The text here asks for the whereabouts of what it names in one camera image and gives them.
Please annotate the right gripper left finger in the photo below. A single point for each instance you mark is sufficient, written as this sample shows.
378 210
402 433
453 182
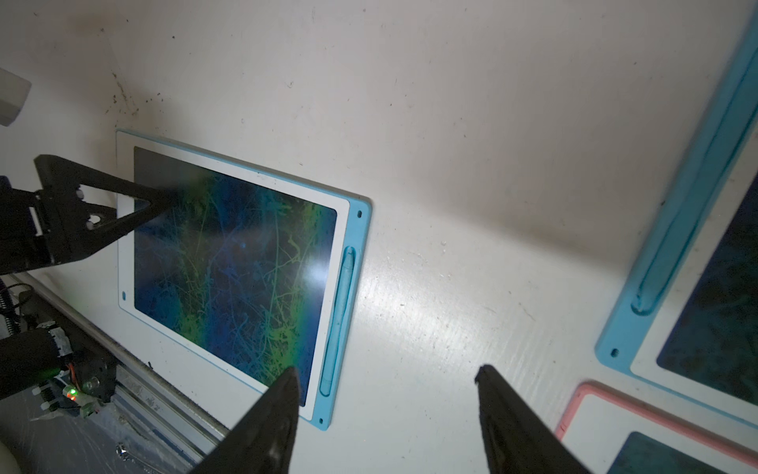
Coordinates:
263 440

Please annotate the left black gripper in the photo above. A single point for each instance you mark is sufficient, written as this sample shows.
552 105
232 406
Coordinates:
56 225

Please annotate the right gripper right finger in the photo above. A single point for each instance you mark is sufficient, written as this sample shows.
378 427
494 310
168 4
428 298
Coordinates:
515 439

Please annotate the pink writing tablet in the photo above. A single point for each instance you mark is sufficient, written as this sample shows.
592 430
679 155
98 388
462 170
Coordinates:
609 432

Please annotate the blue writing tablet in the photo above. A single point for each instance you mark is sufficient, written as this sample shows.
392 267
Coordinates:
700 343
243 270

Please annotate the blue stylus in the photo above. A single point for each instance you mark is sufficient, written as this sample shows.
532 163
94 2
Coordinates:
340 307
710 155

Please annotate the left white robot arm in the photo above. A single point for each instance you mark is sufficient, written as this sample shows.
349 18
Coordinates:
33 356

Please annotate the aluminium front rail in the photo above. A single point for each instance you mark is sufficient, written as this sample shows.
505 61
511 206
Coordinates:
157 425

